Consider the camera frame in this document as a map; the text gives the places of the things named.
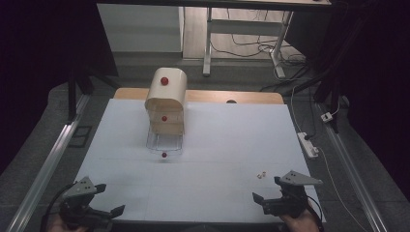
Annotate person's right hand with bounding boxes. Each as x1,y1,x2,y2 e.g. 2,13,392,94
278,200,323,232

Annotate white power cable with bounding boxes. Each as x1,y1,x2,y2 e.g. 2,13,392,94
316,147,370,232

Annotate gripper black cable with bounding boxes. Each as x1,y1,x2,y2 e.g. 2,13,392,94
307,200,326,232
40,183,76,232

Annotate black floor cables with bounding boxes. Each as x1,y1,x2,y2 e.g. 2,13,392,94
211,9,312,93

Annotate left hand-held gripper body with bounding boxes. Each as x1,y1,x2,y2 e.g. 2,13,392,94
58,176,114,231

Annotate white power strip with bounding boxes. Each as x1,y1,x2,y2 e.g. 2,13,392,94
296,131,320,160

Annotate person's left hand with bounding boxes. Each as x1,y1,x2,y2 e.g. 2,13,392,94
47,214,90,232

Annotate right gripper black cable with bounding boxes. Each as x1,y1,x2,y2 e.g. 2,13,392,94
307,200,326,232

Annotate aluminium rail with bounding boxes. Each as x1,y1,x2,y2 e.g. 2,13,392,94
5,94,92,232
316,101,390,232

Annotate cream drawer cabinet red knobs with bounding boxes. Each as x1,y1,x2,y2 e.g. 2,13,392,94
144,67,189,136

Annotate black metal stand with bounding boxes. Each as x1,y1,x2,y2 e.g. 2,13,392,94
65,62,121,124
289,0,383,134

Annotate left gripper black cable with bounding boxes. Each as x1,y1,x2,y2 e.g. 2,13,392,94
40,183,76,232

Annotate clear drawer with red knob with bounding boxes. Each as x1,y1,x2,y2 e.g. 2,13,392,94
145,126,185,160

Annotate white frame desk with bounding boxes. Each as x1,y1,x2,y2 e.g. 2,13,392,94
202,0,333,80

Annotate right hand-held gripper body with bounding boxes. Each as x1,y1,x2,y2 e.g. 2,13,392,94
262,170,324,219

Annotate white table mat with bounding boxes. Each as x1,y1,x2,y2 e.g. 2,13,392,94
74,98,327,224

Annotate white partition panel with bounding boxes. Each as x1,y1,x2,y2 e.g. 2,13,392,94
96,3,186,53

